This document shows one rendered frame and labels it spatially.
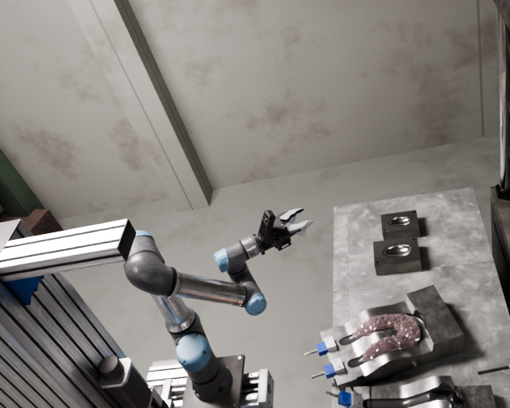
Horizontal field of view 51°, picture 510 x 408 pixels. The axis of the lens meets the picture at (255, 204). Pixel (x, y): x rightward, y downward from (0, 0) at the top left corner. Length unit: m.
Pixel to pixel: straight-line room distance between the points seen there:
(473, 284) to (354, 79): 2.12
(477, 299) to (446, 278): 0.17
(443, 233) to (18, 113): 3.46
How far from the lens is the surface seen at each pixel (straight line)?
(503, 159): 2.71
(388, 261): 2.49
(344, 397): 2.05
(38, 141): 4.92
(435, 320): 2.22
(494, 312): 2.38
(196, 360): 1.91
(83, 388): 1.60
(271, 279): 3.78
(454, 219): 2.74
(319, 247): 3.87
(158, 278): 1.66
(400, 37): 4.04
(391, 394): 2.10
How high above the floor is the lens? 2.70
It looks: 38 degrees down
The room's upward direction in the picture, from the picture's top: 21 degrees counter-clockwise
